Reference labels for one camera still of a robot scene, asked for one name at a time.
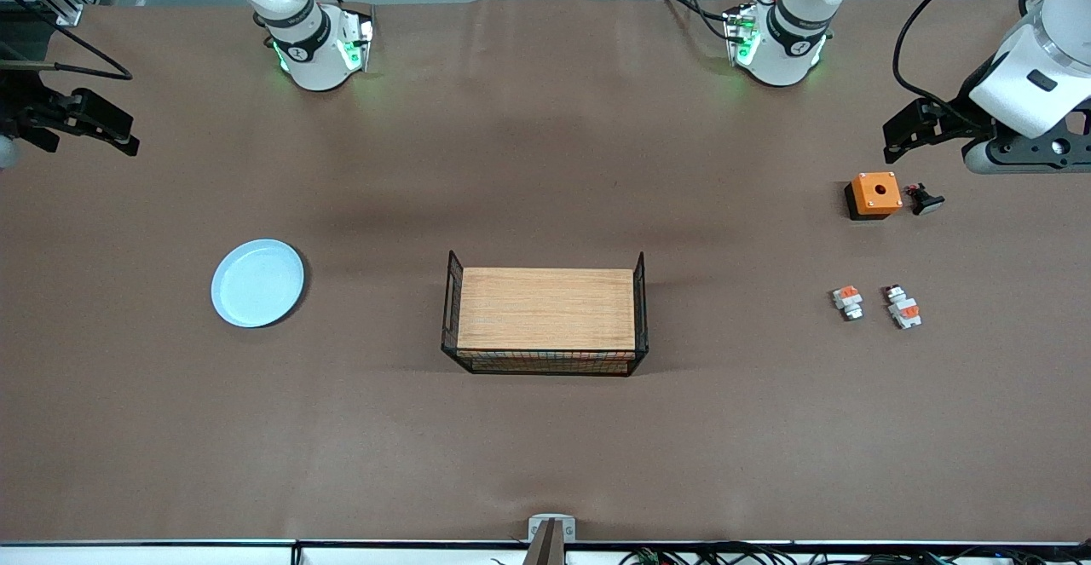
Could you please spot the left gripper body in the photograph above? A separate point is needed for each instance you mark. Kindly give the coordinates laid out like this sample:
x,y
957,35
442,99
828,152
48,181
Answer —
x,y
961,121

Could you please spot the black push button head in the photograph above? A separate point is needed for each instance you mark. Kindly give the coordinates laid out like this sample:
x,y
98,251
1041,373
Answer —
x,y
926,201

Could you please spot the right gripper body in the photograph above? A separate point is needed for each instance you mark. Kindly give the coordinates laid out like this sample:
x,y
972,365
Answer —
x,y
25,110

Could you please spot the orange button enclosure box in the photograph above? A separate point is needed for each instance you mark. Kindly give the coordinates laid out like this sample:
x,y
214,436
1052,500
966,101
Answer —
x,y
875,193

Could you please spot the brown table cover mat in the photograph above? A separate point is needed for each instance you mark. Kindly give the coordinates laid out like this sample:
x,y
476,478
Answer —
x,y
256,420

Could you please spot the white orange contact block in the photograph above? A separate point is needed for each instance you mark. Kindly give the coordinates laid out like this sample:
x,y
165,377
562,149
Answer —
x,y
903,307
847,302

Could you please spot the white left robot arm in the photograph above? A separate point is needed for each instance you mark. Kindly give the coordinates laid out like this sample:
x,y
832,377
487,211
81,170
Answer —
x,y
793,37

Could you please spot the light blue plate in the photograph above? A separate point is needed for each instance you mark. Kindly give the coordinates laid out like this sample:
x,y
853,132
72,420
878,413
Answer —
x,y
257,283

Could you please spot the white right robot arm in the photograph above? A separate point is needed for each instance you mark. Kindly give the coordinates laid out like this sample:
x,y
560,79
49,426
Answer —
x,y
307,37

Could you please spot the white table edge rail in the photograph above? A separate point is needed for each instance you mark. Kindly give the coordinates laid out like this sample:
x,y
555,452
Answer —
x,y
170,553

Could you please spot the grey metal bracket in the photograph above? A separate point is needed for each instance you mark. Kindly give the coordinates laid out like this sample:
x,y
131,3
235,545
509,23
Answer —
x,y
551,520

